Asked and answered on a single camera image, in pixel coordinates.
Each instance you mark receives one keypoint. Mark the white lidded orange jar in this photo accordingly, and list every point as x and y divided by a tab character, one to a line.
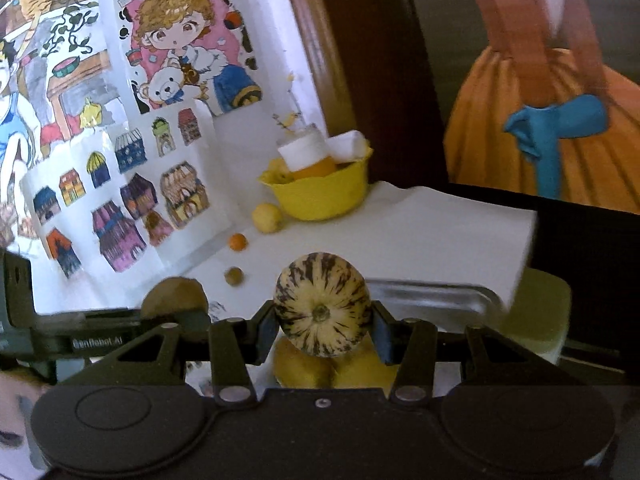
302	152

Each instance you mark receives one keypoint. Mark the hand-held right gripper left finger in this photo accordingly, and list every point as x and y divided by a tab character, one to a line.
267	332

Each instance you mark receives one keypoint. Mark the yellow lemon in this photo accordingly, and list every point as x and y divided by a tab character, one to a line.
266	217

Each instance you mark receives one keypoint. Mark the small yellow fruit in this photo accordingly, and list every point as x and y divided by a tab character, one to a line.
277	170

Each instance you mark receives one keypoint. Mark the house drawings poster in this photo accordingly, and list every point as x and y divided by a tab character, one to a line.
125	200

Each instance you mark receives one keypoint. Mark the small walnut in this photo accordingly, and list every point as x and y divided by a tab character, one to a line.
233	276

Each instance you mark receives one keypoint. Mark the orange dress wall poster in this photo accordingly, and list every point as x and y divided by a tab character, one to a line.
490	125

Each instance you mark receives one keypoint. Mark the yellow plastic bowl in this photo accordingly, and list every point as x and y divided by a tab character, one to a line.
320	195

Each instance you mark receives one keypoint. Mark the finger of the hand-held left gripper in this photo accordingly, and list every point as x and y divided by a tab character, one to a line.
195	322

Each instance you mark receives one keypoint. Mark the brown wooden door frame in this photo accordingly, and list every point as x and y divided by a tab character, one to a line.
320	35

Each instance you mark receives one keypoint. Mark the striped melon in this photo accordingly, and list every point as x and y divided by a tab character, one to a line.
322	305

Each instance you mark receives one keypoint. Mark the white paper roll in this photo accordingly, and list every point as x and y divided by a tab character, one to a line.
347	144

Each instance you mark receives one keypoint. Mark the cartoon bear poster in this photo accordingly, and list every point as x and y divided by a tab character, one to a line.
175	35

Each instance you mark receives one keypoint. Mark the white paper table cover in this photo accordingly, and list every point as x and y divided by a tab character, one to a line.
425	230

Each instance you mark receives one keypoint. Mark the person's left hand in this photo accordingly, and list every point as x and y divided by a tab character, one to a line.
12	400

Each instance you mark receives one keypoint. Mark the pale green chair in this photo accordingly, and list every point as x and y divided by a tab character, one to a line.
545	310

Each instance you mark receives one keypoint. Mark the yellow flower sprig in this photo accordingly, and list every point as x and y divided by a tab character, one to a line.
287	120

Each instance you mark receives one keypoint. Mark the metal tray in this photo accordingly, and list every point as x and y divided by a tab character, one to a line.
440	295

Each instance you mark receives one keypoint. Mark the brown kiwi fruit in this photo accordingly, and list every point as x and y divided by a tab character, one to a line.
172	296

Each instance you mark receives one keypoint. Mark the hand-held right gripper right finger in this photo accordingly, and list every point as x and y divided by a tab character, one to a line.
378	335

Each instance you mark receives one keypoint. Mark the small orange fruit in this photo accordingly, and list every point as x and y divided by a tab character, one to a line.
238	242

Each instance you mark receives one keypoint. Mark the tan round melon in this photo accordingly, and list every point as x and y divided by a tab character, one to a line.
300	370

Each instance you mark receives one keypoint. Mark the cartoon room poster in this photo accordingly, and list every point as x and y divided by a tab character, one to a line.
45	60

